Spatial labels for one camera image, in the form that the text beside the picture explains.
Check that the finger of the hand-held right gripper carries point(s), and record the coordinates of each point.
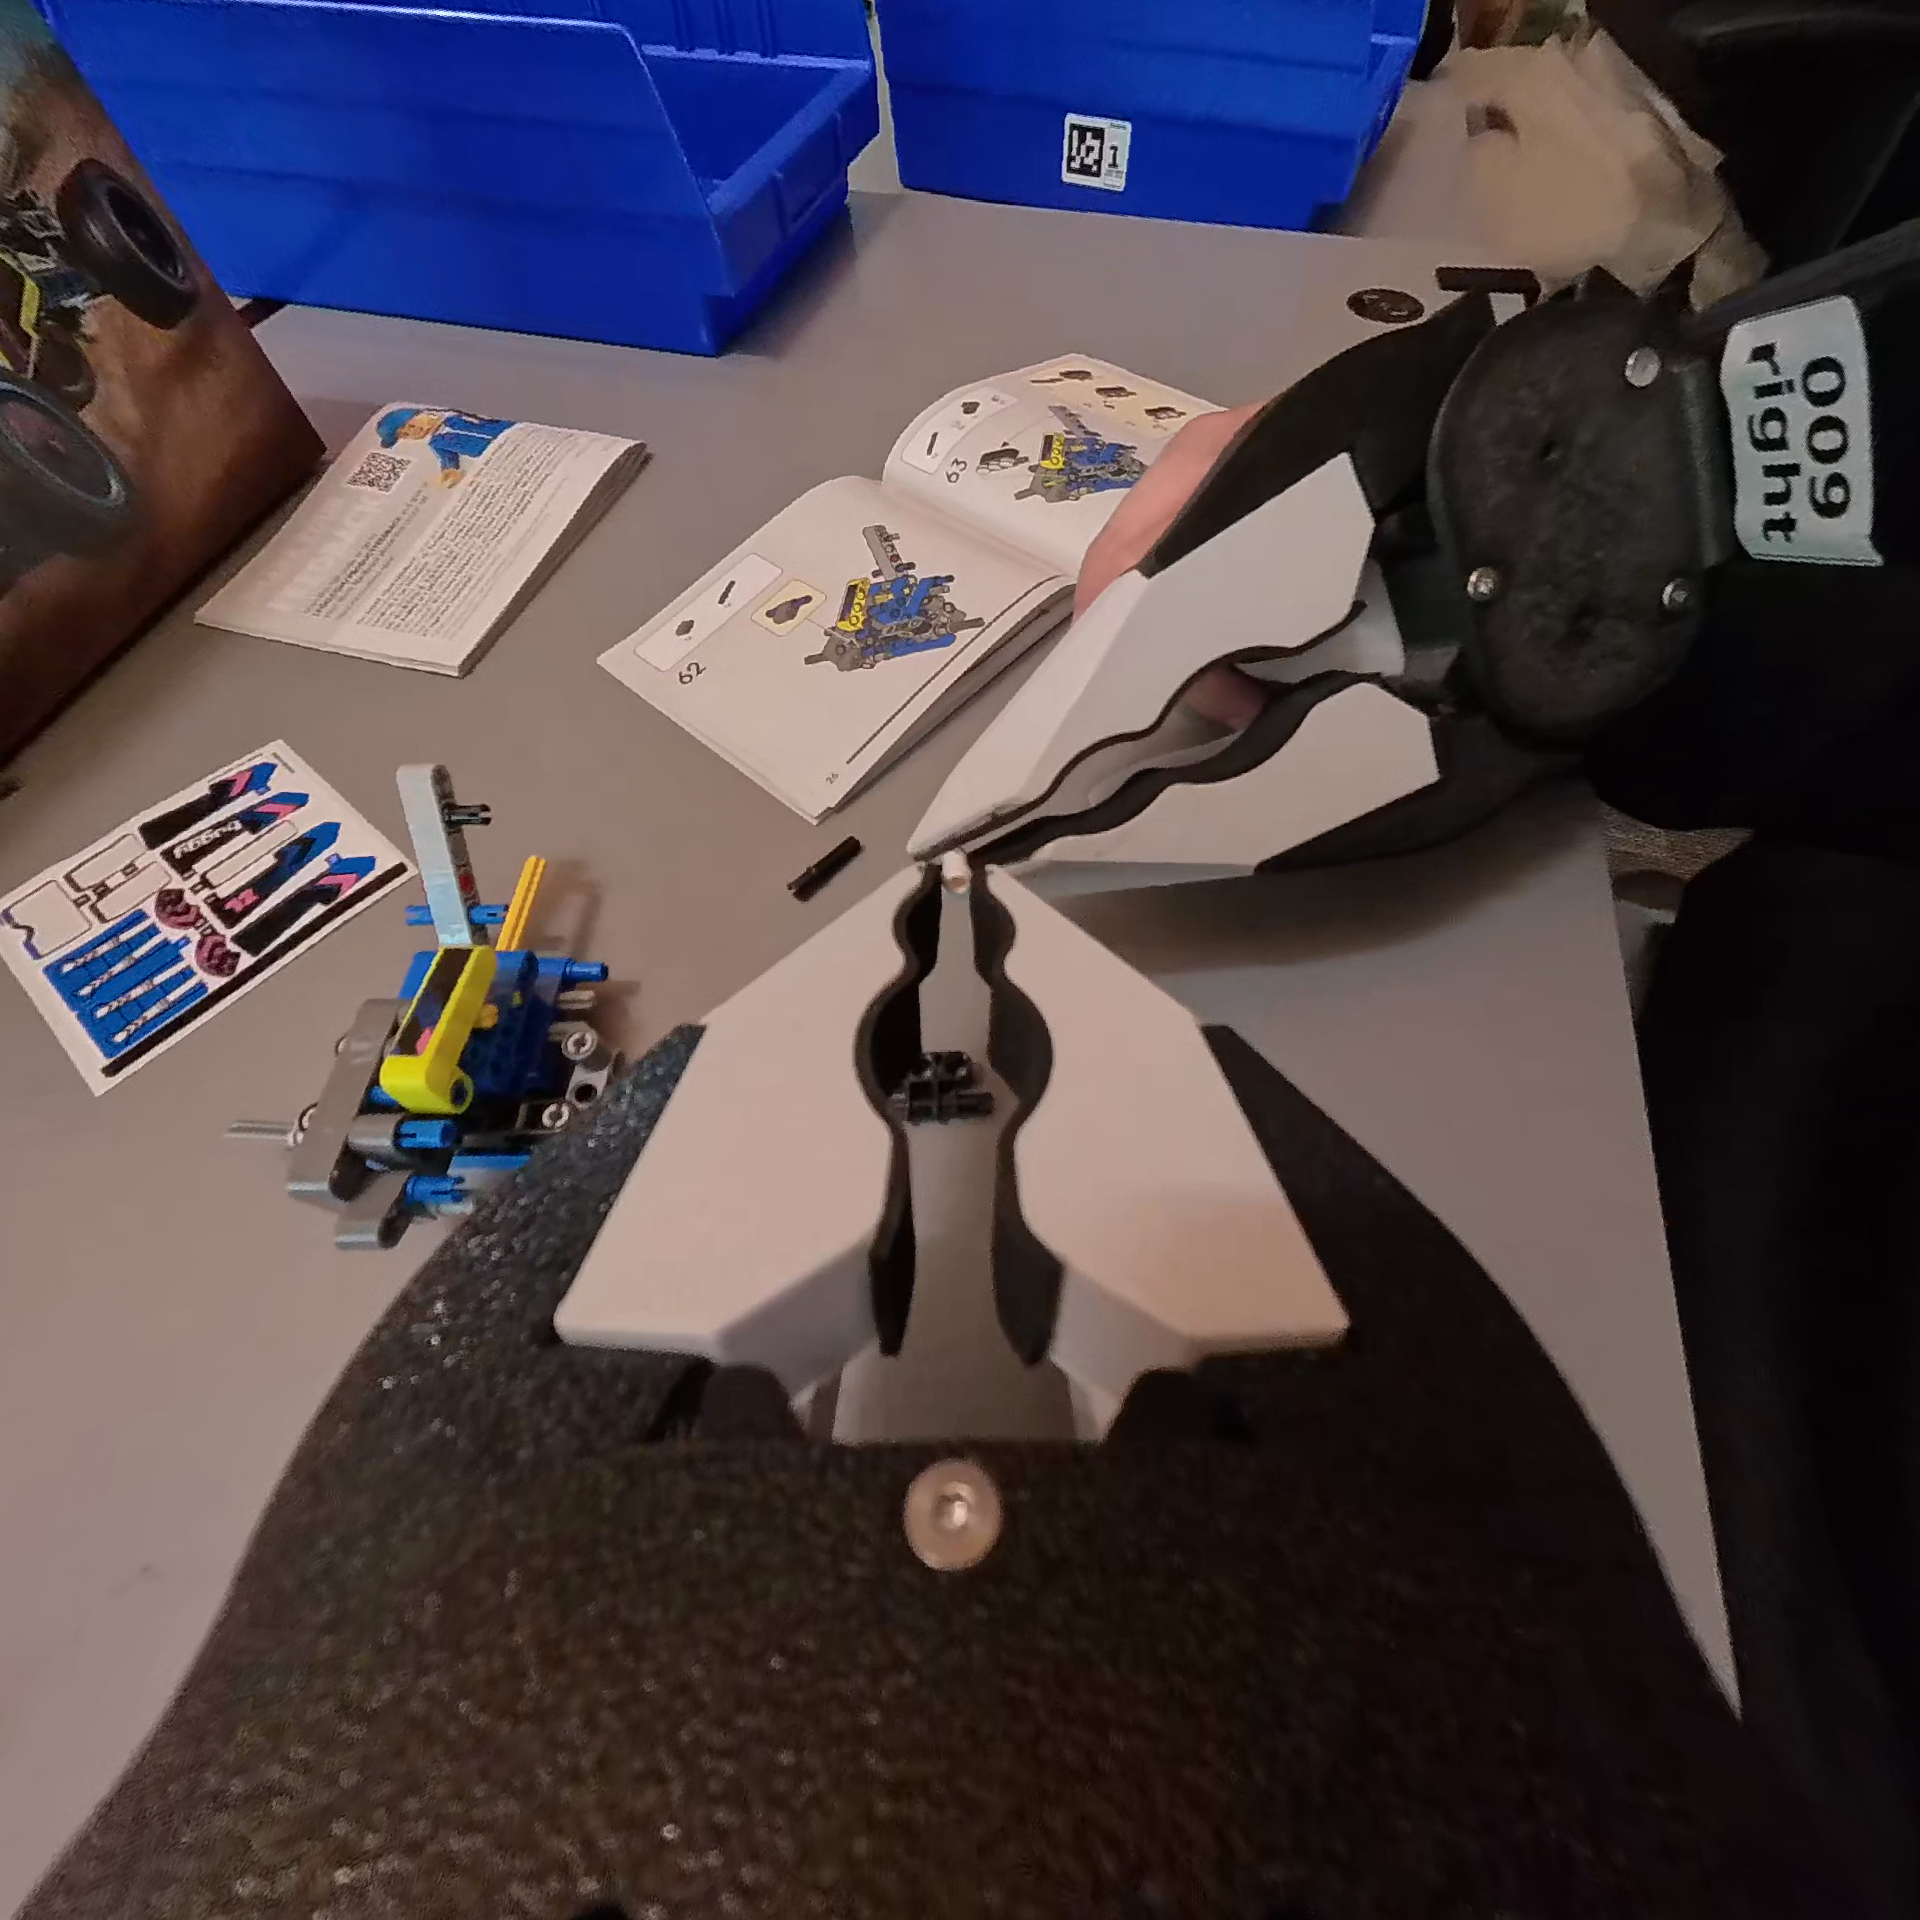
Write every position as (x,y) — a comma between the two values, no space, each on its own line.
(1172,674)
(1290,797)

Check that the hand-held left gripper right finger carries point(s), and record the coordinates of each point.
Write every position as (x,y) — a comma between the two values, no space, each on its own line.
(1172,1185)

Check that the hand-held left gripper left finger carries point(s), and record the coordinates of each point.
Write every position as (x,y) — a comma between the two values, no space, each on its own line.
(751,1185)

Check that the black lego connector piece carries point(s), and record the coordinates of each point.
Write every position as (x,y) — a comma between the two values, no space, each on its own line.
(941,1088)

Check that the open lego instruction booklet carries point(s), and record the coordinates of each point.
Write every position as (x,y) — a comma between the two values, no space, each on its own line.
(902,600)

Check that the black lego pin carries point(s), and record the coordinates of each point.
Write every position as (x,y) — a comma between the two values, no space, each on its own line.
(827,866)

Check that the blue yellow grey lego model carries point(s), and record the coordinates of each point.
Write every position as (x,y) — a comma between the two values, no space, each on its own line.
(435,1049)

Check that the lego sticker sheet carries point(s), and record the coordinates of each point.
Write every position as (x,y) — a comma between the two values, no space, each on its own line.
(195,916)

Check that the dark truck lego set box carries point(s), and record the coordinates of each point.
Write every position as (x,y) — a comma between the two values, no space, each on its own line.
(120,450)

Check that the person's right hand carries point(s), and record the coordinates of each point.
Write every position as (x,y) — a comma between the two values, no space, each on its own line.
(1149,511)

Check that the round black table grommet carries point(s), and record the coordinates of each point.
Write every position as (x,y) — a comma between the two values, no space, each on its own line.
(1386,302)

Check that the white crumpled cloth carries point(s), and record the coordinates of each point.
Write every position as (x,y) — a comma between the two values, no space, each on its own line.
(1590,165)

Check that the blue plastic bin with tag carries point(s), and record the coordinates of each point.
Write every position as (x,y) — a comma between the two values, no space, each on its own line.
(1172,90)

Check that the closed white booklet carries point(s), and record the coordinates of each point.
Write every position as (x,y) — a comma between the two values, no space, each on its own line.
(435,540)

